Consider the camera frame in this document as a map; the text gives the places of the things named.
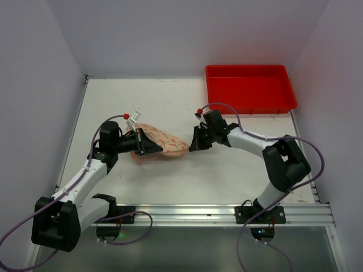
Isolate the floral laundry bag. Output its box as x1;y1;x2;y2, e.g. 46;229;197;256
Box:
130;123;189;164

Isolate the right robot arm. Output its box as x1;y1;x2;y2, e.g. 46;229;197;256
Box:
189;109;311;218

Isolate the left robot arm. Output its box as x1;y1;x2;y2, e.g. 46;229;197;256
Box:
31;121;163;252

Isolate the red plastic tray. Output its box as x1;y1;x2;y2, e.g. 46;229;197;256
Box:
205;65;298;114

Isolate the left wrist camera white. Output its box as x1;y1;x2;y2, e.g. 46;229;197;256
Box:
126;111;141;131

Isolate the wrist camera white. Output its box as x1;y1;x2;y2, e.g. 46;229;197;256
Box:
195;108;205;124
126;111;141;131

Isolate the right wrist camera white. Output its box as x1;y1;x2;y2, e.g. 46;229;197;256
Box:
195;108;205;124

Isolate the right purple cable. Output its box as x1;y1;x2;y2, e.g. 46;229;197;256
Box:
198;103;326;272

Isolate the purple cable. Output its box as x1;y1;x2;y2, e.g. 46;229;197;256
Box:
0;113;154;271
198;103;326;272

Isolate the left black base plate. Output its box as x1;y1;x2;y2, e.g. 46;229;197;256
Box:
95;206;136;224

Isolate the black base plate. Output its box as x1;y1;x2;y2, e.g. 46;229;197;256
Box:
95;206;136;224
234;206;286;224

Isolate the aluminium mounting rail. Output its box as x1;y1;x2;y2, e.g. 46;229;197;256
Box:
36;202;337;227

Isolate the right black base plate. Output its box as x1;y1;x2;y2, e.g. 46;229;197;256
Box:
234;206;286;224

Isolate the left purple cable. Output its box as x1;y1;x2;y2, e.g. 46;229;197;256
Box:
0;113;154;271

